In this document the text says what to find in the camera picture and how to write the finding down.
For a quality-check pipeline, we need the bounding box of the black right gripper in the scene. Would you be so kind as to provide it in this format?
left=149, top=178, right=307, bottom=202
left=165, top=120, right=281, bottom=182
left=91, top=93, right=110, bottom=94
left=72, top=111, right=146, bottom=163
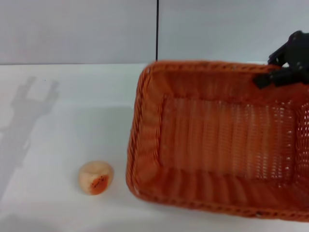
left=253, top=30, right=309, bottom=90

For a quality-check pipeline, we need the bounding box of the orange woven plastic basket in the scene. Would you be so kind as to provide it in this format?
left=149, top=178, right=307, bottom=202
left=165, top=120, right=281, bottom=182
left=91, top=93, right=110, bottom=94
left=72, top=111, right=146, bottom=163
left=125, top=59, right=309, bottom=224

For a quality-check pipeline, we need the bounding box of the round bun with orange patch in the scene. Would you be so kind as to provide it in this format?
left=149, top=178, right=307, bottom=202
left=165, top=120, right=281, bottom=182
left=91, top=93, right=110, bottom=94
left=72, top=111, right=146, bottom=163
left=78, top=160, right=114, bottom=195

